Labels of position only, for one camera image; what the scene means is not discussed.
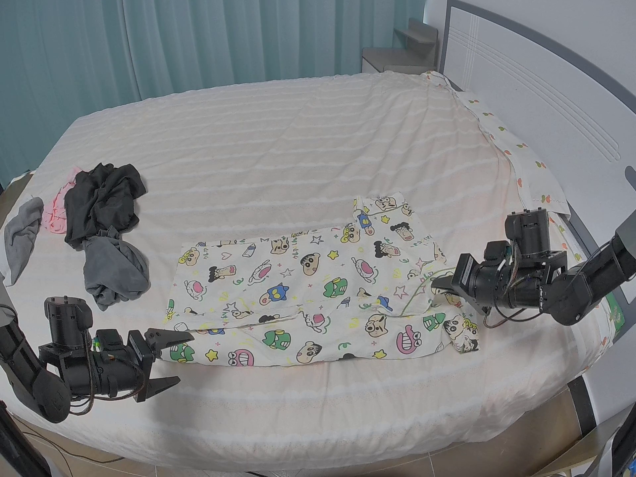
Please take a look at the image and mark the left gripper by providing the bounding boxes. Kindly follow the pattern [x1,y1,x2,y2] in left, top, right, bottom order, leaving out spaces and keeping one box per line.
[94,330,193,403]

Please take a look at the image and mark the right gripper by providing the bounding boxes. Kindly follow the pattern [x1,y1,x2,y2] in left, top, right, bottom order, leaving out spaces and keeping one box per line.
[454,253,518,312]

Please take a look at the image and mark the white printed pyjama top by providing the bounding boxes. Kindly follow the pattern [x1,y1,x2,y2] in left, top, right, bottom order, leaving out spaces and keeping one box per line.
[164,192,482,368]

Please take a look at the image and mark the bed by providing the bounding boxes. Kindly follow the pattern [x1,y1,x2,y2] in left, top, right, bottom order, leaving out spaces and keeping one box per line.
[0,0,636,471]

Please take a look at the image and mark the dark grey garment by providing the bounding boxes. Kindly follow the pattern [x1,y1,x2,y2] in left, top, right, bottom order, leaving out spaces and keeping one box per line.
[82,227,151,313]

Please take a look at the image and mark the black garment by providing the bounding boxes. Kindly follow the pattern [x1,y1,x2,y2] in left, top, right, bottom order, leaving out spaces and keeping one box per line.
[65,163,148,252]

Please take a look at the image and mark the pink garment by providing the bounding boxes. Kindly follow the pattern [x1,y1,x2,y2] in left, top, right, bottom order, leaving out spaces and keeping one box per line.
[42,167,82,235]

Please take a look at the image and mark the grey and white garment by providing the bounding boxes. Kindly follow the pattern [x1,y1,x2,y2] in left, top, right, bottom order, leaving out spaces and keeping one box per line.
[0,197,45,287]

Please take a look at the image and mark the grey bedside table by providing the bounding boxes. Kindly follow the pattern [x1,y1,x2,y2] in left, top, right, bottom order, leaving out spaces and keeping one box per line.
[361,18,439,76]
[547,408,622,477]

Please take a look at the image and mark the blue-green curtain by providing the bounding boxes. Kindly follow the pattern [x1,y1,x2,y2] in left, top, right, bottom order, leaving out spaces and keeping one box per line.
[0,0,429,185]

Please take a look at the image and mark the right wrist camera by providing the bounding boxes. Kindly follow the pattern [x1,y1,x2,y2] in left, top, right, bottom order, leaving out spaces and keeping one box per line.
[484,240,512,267]

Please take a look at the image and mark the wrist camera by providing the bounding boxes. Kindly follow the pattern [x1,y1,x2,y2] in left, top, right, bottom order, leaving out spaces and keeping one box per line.
[94,330,125,354]
[484,240,512,267]

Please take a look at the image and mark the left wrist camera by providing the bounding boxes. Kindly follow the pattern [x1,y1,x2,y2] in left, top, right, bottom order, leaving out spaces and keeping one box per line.
[94,330,125,354]

